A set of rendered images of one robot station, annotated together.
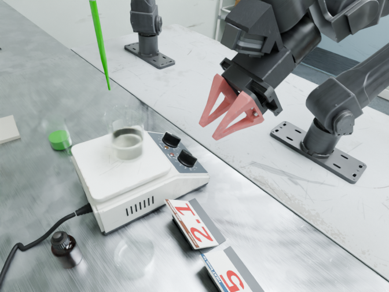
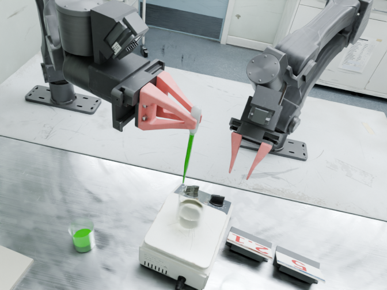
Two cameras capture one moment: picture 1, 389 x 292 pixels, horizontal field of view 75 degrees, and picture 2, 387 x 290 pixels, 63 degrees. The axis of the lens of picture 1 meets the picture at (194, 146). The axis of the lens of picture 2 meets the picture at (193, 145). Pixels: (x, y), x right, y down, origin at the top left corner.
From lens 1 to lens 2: 0.38 m
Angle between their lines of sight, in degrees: 28
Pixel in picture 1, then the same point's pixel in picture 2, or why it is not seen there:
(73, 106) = (50, 198)
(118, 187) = (211, 250)
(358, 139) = not seen: hidden behind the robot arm
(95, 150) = (165, 233)
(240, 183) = (248, 197)
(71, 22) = not seen: outside the picture
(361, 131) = not seen: hidden behind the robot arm
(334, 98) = (286, 111)
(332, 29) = (297, 83)
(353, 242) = (329, 201)
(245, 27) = (271, 110)
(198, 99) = (159, 135)
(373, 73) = (303, 87)
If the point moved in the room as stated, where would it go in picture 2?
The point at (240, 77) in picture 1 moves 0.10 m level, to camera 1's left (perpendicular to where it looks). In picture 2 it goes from (255, 132) to (211, 147)
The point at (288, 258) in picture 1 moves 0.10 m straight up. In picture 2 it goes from (308, 232) to (327, 205)
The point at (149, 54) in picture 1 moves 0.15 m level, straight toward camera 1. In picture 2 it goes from (69, 100) to (99, 129)
